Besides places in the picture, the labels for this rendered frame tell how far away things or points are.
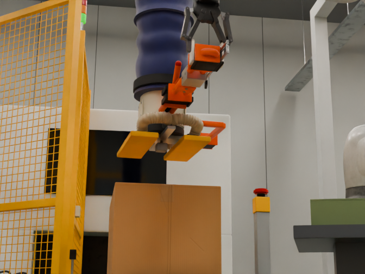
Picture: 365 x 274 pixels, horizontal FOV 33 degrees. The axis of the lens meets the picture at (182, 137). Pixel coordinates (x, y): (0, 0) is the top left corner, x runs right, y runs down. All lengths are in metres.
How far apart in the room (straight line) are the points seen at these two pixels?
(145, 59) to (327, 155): 3.34
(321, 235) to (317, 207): 0.10
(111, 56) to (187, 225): 9.83
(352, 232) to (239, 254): 9.51
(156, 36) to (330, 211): 0.93
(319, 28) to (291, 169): 6.34
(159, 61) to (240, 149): 9.48
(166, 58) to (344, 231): 0.91
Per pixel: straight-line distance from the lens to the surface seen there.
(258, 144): 11.84
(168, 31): 2.36
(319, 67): 5.71
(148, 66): 2.32
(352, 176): 2.14
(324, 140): 5.50
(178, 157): 2.43
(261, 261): 2.83
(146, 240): 2.26
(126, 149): 2.31
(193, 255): 2.28
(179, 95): 2.07
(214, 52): 1.75
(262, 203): 2.86
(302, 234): 1.92
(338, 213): 1.96
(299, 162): 11.99
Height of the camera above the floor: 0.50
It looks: 16 degrees up
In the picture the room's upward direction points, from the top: 1 degrees clockwise
